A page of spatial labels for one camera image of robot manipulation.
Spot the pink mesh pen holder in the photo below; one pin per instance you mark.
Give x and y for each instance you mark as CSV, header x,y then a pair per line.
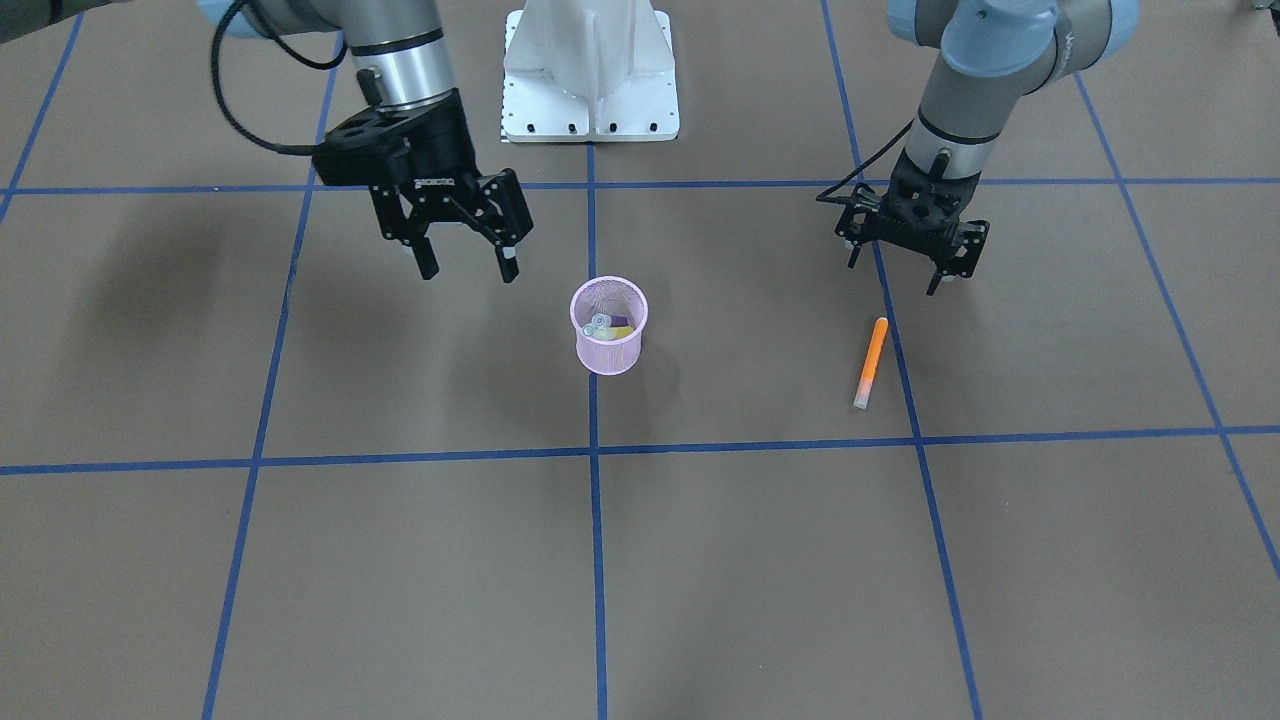
x,y
609,294

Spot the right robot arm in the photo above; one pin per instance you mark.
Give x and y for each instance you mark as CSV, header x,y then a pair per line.
x,y
397,48

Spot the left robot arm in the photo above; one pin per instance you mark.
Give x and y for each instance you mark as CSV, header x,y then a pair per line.
x,y
989,55

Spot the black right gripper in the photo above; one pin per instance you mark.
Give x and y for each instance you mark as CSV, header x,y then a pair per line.
x,y
441,140

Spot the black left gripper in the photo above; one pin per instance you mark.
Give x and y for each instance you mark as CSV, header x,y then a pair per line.
x,y
966,241

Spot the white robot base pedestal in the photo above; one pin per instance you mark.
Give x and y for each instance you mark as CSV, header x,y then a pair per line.
x,y
589,72

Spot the orange highlighter pen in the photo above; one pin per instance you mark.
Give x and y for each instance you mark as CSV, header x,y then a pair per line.
x,y
869,368

